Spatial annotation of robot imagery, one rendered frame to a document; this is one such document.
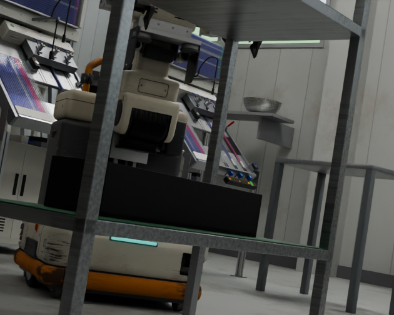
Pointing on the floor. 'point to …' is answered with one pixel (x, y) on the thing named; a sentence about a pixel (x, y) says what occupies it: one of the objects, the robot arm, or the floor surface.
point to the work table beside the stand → (364, 171)
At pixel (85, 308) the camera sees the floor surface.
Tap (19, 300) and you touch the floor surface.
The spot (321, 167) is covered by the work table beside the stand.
